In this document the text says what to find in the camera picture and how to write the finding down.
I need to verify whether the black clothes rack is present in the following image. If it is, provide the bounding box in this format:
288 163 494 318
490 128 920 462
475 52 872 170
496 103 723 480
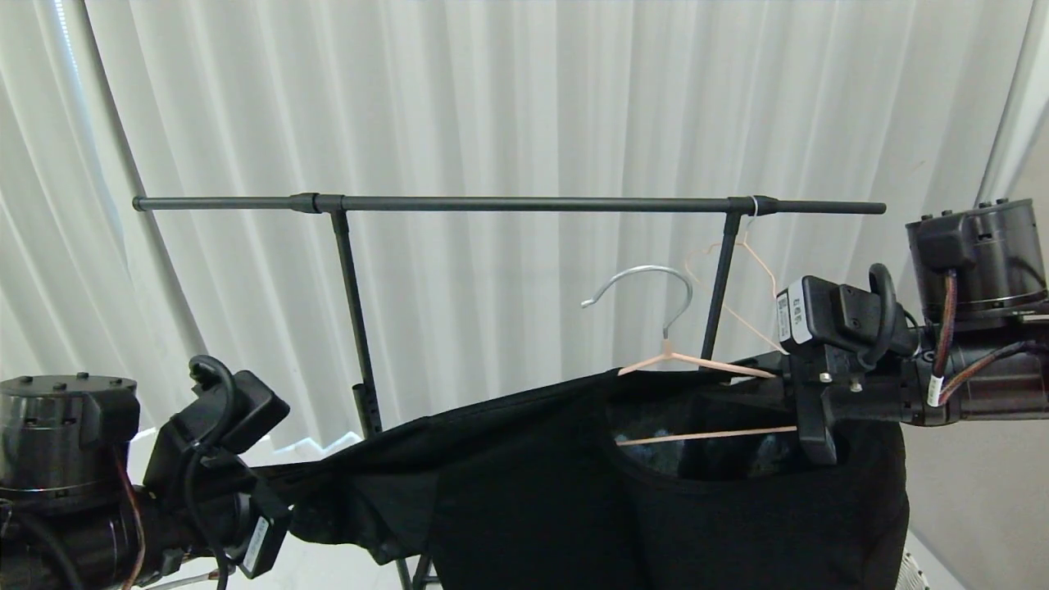
133 194 888 590

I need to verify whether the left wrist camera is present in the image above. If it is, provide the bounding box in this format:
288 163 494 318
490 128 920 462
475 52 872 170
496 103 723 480
143 370 290 497

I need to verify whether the white curtain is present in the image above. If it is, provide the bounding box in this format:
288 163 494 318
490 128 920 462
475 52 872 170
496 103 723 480
0 0 1049 460

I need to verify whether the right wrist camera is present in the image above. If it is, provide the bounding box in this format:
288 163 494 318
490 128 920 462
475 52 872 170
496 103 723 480
774 275 915 386

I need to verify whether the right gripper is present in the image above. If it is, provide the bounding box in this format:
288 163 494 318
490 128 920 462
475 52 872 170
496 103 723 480
787 344 1049 466

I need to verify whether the white laundry basket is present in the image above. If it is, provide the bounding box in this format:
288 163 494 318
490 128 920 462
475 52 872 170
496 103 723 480
900 551 935 590

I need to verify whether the pink clothes hanger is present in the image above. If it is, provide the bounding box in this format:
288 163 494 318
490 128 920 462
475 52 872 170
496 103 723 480
684 217 792 355
580 265 800 447

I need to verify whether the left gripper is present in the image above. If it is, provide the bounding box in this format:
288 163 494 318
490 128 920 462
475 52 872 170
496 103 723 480
0 490 292 590

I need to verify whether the black garment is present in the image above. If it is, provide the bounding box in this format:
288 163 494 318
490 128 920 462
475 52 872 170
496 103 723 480
262 369 910 590

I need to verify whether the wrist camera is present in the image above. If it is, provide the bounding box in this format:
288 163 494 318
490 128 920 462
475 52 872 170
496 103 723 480
774 275 915 386
143 370 290 497

